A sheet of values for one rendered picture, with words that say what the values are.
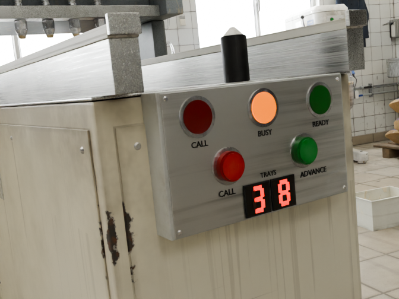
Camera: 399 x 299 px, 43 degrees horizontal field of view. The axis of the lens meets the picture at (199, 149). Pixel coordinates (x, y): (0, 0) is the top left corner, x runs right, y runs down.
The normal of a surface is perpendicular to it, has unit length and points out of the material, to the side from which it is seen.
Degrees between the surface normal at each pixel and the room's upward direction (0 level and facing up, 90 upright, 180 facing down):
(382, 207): 90
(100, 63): 90
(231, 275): 90
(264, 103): 90
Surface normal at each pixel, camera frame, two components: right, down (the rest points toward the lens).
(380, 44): 0.40, 0.07
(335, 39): -0.84, 0.15
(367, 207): -0.94, 0.14
